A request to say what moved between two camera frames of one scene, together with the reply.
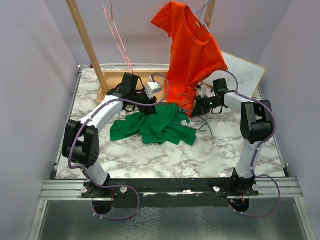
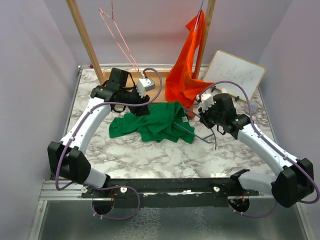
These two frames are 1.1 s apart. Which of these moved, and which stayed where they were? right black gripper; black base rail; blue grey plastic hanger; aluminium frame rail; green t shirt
Moved: blue grey plastic hanger; right black gripper
Stayed: black base rail; aluminium frame rail; green t shirt
